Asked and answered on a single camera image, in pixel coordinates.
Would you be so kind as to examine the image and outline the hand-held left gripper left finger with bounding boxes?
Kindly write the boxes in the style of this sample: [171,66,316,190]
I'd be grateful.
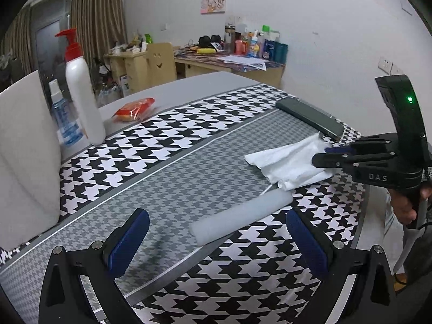
[38,208,151,324]

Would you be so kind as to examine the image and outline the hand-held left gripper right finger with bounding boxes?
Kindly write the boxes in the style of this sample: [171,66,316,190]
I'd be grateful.
[285,209,397,324]

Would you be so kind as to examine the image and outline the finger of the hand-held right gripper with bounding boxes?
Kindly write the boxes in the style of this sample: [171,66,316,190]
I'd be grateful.
[312,151,396,176]
[325,134,396,155]

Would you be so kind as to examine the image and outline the white tissue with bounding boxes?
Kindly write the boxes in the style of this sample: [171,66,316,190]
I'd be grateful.
[244,133,333,191]

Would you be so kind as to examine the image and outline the grey towel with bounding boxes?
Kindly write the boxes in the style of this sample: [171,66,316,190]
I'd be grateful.
[189,189,293,245]

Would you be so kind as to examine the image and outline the white foam box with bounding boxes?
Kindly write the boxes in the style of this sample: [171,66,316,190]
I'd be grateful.
[0,70,63,251]

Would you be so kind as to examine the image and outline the person's right hand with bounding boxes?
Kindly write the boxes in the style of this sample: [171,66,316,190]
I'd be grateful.
[389,180,432,226]

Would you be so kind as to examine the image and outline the dark flat phone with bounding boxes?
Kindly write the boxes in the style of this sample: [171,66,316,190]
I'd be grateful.
[275,98,345,141]

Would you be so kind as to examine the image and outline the black white houndstooth tablecloth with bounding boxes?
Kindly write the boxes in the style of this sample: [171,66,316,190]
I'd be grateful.
[0,84,372,324]

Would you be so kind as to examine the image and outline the person's dark clothing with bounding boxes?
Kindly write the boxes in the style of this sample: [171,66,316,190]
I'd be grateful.
[403,224,432,284]

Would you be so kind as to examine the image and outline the loose papers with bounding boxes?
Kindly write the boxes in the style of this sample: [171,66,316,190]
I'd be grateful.
[216,54,268,72]

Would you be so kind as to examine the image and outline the white bottle green cap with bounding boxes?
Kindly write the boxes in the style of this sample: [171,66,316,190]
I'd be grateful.
[257,25,271,58]

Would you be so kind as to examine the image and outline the red snack packet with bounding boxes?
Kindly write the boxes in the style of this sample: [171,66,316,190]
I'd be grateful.
[112,97,156,123]

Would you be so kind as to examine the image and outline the clear bottle blue label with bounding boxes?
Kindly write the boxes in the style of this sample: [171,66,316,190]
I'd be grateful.
[48,79,84,147]

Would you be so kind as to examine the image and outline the white bottle red pump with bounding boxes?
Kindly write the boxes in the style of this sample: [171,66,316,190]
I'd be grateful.
[55,29,107,146]

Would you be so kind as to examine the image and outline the dark water bottle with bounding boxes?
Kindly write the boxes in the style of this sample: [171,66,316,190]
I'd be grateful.
[224,23,236,54]

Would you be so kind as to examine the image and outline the wooden chair with smiley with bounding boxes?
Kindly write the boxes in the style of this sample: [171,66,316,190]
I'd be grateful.
[146,42,177,87]

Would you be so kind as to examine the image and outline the glass balcony door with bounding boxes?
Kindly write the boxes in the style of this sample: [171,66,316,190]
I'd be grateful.
[30,0,73,90]

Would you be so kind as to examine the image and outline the brown curtain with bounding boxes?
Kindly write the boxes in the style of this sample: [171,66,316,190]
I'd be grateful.
[70,0,127,76]
[2,5,36,85]

